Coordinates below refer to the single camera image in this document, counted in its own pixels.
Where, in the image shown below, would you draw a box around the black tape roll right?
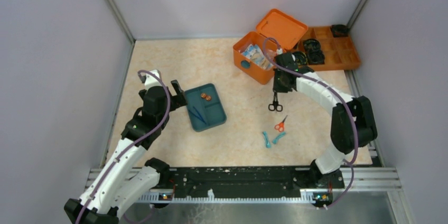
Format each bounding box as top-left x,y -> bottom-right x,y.
306,50 -> 325,65

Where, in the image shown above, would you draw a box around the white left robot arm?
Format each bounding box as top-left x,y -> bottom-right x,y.
64,69 -> 186,223

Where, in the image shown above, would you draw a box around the orange small scissors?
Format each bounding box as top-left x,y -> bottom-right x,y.
274,115 -> 288,133

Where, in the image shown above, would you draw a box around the orange medicine box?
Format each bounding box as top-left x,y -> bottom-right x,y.
233,8 -> 309,85

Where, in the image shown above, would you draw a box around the blue tweezers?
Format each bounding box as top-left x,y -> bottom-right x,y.
188,107 -> 207,124

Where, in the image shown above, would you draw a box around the black tape roll left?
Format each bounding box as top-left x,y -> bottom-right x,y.
292,51 -> 308,67

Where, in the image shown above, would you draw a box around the teal clip right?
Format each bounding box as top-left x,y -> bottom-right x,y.
272,132 -> 286,145

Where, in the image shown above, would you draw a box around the teal clip left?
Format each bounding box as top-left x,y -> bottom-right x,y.
262,131 -> 271,148

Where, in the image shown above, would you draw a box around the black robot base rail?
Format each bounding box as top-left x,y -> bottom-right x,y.
144,158 -> 345,207

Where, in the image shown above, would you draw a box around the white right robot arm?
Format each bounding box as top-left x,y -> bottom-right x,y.
269,52 -> 378,181

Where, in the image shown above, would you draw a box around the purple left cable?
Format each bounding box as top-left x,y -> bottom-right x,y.
75,70 -> 172,224

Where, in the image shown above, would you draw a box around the black handled scissors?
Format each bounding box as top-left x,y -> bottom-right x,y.
268,91 -> 283,112

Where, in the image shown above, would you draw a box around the black tape roll upper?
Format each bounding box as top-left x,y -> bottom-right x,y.
303,39 -> 321,52

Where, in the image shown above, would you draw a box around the teal clip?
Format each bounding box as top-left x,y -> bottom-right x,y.
262,131 -> 271,148
272,132 -> 286,145

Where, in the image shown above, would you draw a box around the orange compartment tray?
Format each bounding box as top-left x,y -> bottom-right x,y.
294,26 -> 361,71

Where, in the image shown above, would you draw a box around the teal divided tray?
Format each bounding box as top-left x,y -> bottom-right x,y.
185,83 -> 227,132

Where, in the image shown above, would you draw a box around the blue white packet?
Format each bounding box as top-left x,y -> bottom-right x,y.
242,44 -> 273,70

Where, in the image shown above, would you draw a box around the black tape roll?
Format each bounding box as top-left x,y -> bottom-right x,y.
306,50 -> 325,65
303,39 -> 321,52
292,51 -> 308,67

